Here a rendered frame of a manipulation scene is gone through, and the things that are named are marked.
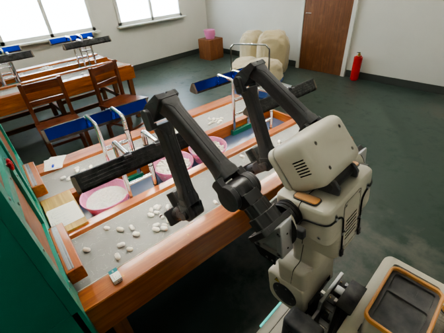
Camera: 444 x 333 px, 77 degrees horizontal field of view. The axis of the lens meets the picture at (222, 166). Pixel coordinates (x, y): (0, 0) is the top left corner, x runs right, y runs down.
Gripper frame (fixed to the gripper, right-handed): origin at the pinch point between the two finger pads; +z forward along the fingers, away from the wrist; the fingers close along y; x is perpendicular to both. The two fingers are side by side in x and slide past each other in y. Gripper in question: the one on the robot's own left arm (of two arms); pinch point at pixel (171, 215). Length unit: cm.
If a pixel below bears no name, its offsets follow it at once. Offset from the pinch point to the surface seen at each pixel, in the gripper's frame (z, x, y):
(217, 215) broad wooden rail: 0.7, 11.4, -20.1
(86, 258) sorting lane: 18.5, 0.0, 37.2
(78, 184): 0.1, -28.9, 28.0
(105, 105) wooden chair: 225, -137, -53
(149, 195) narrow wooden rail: 29.2, -12.4, -2.5
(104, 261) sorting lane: 12.9, 4.7, 32.1
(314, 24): 192, -161, -458
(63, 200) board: 50, -31, 35
